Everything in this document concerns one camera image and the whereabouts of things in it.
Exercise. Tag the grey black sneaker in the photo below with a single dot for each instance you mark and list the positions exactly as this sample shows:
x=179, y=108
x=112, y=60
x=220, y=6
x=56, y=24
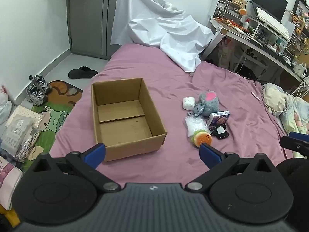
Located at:
x=35, y=95
x=42, y=83

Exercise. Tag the burger plush toy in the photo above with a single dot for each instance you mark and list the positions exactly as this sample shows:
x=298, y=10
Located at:
x=204, y=139

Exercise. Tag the white sheet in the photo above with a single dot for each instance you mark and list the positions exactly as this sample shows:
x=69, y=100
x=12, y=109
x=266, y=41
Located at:
x=157, y=24

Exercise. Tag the white soft ball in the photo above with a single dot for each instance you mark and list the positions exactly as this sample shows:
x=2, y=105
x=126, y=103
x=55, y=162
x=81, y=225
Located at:
x=188, y=103

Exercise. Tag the black and white pouch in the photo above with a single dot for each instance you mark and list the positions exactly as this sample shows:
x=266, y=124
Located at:
x=219, y=131

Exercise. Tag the framed picture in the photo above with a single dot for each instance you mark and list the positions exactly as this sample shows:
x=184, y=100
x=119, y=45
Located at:
x=301, y=11

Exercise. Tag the white monitor riser shelf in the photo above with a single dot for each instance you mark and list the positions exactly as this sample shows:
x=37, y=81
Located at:
x=259, y=23

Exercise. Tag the grey door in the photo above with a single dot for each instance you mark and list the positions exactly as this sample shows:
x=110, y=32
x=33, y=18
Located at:
x=91, y=17

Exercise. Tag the plastic-wrapped package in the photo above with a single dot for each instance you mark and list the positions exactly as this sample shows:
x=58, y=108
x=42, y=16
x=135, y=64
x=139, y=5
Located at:
x=19, y=133

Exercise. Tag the white keyboard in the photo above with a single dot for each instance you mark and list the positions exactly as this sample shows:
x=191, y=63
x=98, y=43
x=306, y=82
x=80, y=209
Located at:
x=272, y=21

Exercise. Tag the grey plush toy pink ear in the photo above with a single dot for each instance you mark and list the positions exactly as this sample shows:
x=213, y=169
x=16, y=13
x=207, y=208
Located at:
x=208, y=104

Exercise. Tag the black slipper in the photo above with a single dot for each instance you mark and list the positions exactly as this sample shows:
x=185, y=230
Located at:
x=80, y=72

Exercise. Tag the cartoon floor mat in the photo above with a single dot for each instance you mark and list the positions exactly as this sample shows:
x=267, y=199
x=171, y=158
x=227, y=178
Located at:
x=55, y=116

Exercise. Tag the cardboard box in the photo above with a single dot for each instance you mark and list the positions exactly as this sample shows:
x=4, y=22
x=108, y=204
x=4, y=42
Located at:
x=120, y=128

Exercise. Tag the pink bed sheet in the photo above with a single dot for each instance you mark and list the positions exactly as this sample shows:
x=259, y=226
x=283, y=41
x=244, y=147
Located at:
x=169, y=89

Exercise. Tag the floral blanket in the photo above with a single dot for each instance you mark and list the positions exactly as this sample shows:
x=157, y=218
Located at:
x=284, y=101

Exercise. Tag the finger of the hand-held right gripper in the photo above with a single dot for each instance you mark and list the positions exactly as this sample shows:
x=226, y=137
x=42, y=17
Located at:
x=295, y=143

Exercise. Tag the pink printed cushion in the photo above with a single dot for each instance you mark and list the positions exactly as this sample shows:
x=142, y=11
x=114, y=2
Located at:
x=7, y=181

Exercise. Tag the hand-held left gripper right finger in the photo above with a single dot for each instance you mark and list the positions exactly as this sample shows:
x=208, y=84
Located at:
x=208, y=156

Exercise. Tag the woven basket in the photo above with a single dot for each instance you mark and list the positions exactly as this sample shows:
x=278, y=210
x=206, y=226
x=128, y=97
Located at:
x=238, y=0

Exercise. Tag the blue-grey cloth toy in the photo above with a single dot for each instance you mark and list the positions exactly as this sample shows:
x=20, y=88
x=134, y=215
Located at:
x=195, y=110

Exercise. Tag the small drawer organizer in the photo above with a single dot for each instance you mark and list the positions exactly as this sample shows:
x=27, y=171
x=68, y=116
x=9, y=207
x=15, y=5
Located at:
x=223, y=8

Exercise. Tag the black monitor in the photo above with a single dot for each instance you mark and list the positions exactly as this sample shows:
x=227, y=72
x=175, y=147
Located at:
x=268, y=0

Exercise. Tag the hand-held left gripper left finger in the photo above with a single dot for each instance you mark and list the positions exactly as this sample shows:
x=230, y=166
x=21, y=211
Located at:
x=95, y=153

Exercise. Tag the printed bag under desk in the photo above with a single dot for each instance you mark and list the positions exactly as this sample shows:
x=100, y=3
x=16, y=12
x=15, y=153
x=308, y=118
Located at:
x=227, y=50

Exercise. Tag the purple printed box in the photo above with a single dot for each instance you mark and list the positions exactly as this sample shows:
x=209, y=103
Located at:
x=218, y=118

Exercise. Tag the clear bag of white filling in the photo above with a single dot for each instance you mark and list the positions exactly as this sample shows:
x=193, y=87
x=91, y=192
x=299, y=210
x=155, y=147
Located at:
x=195, y=125

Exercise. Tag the white desk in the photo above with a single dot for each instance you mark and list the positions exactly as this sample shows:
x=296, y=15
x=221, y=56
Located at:
x=265, y=50

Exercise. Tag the white plastic bag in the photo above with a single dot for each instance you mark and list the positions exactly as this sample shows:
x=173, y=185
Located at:
x=4, y=108

